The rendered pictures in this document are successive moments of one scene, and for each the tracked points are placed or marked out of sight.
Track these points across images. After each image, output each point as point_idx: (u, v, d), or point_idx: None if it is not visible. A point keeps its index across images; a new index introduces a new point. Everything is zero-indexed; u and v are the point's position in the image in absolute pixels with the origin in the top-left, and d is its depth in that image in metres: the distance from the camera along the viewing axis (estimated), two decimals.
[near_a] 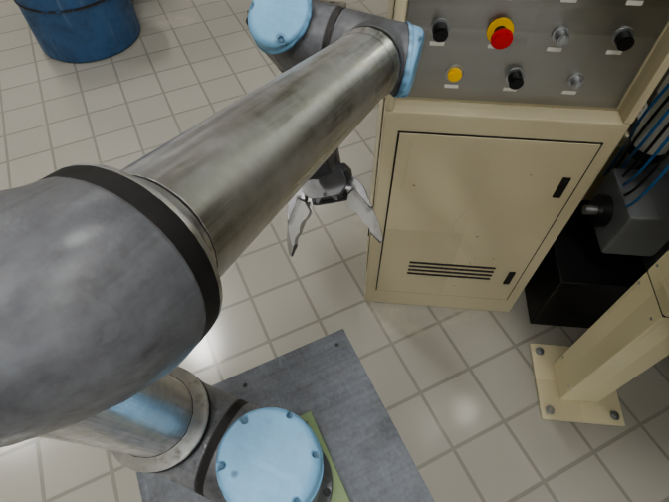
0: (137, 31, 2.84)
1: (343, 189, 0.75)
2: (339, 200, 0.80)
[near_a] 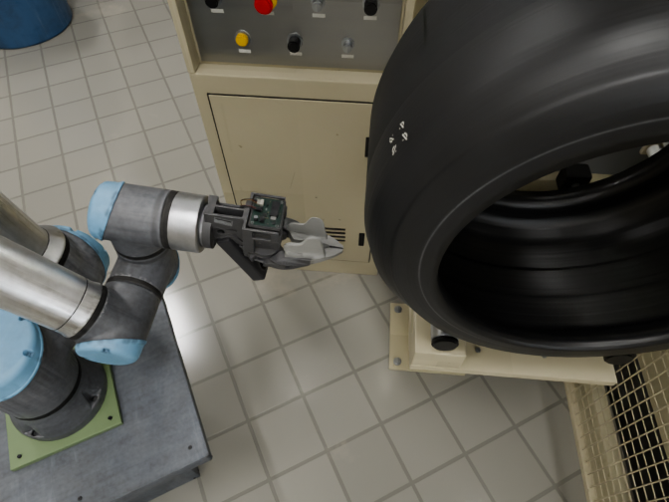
0: (68, 19, 2.96)
1: (272, 255, 0.73)
2: (282, 227, 0.70)
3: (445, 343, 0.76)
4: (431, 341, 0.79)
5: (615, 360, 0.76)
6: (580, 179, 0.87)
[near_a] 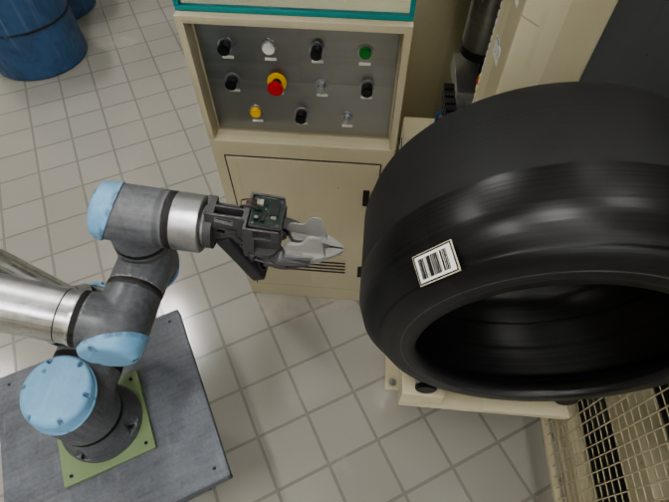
0: (84, 51, 3.14)
1: (272, 255, 0.73)
2: (282, 227, 0.70)
3: (419, 390, 0.96)
4: None
5: (565, 402, 0.95)
6: None
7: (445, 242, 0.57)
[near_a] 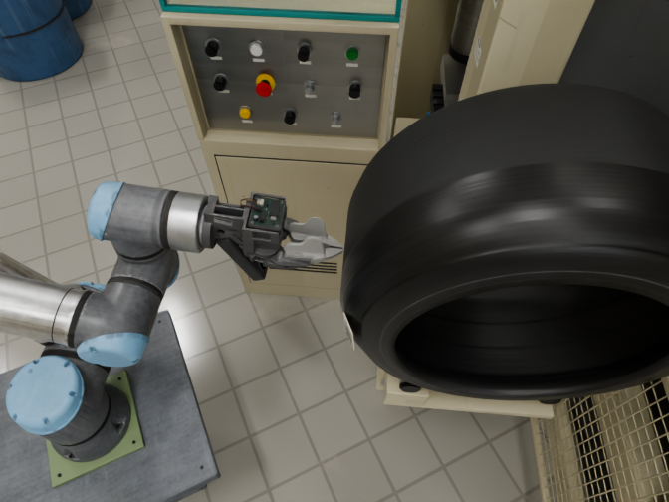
0: (80, 51, 3.15)
1: (272, 255, 0.73)
2: (282, 227, 0.70)
3: (413, 391, 0.97)
4: None
5: (553, 401, 0.94)
6: None
7: (343, 315, 0.75)
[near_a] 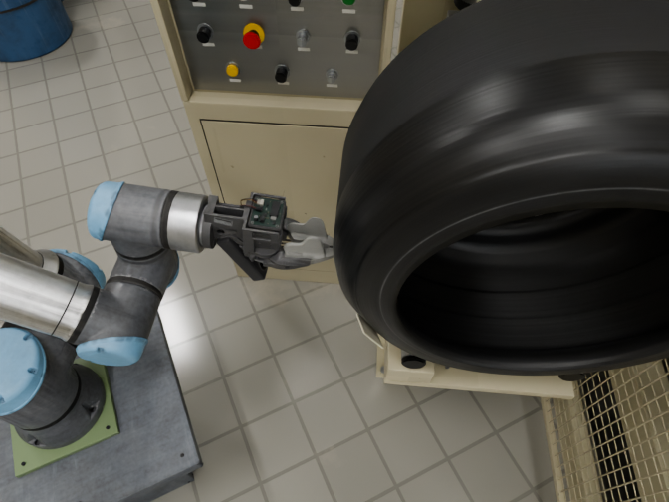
0: (68, 32, 3.03)
1: (272, 255, 0.73)
2: (282, 227, 0.70)
3: (415, 367, 0.86)
4: None
5: (575, 377, 0.83)
6: None
7: (358, 317, 0.74)
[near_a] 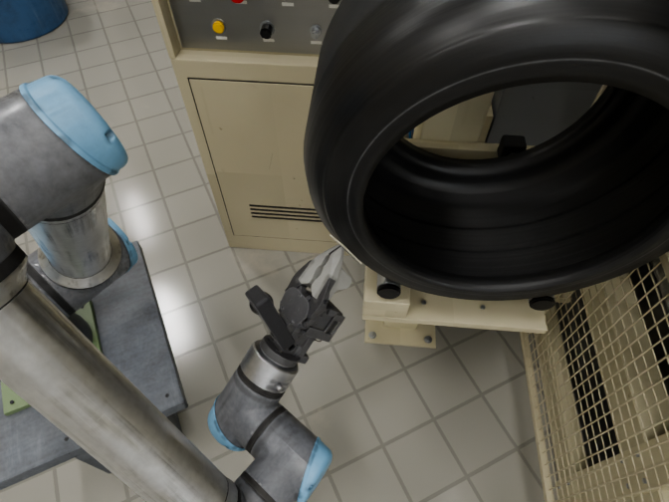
0: (64, 14, 3.06)
1: (297, 291, 0.79)
2: None
3: (390, 297, 0.88)
4: (399, 287, 0.87)
5: (546, 305, 0.86)
6: (516, 149, 0.97)
7: (332, 238, 0.77)
